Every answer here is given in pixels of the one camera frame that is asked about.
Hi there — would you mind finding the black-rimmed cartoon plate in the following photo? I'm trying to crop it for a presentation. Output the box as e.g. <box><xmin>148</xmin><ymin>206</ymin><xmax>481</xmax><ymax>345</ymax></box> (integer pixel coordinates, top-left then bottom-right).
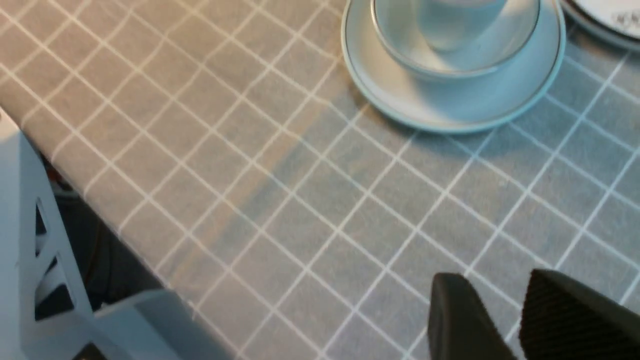
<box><xmin>560</xmin><ymin>0</ymin><xmax>640</xmax><ymax>53</ymax></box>

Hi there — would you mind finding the white frame beside table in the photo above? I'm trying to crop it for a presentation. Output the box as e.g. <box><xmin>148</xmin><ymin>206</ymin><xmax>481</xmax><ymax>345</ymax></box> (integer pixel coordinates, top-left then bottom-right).
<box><xmin>0</xmin><ymin>111</ymin><xmax>232</xmax><ymax>360</ymax></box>

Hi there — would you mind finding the thin-rimmed white cup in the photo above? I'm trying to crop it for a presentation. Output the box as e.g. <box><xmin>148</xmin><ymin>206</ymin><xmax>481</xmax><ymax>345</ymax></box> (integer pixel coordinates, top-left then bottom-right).
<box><xmin>412</xmin><ymin>0</ymin><xmax>506</xmax><ymax>51</ymax></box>

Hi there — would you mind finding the large thin-rimmed white plate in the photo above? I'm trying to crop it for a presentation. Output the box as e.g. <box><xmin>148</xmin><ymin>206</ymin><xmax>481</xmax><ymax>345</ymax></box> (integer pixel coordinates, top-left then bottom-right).
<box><xmin>341</xmin><ymin>0</ymin><xmax>567</xmax><ymax>134</ymax></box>

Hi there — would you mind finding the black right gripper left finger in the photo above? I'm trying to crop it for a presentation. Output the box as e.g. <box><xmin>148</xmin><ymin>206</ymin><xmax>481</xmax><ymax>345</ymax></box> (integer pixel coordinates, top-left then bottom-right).
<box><xmin>427</xmin><ymin>272</ymin><xmax>516</xmax><ymax>360</ymax></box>

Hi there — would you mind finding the thin-rimmed white bowl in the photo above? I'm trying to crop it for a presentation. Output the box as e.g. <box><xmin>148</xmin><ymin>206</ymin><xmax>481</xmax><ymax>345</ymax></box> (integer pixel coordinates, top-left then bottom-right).
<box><xmin>370</xmin><ymin>0</ymin><xmax>542</xmax><ymax>80</ymax></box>

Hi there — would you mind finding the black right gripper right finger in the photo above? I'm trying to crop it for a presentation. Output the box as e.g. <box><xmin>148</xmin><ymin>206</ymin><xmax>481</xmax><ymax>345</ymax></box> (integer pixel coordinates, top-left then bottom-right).
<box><xmin>519</xmin><ymin>269</ymin><xmax>640</xmax><ymax>360</ymax></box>

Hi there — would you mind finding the grey checked tablecloth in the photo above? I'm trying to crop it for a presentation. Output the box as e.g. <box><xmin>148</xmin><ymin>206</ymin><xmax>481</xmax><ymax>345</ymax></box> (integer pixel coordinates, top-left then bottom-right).
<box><xmin>1</xmin><ymin>0</ymin><xmax>639</xmax><ymax>360</ymax></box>

